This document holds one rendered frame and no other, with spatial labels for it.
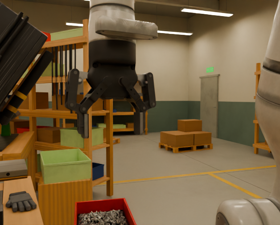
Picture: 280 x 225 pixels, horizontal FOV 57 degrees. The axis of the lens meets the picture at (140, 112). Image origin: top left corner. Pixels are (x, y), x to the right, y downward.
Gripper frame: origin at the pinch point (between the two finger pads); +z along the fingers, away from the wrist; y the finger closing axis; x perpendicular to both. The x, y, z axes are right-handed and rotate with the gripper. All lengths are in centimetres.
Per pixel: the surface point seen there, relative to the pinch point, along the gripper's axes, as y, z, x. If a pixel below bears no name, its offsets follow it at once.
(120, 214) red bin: -24, 42, -57
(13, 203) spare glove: 15, 37, -78
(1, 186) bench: 20, 42, -116
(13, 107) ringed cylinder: 14, -2, -59
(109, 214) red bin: -20, 41, -59
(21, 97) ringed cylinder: 11, -6, -60
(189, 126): -421, 69, -531
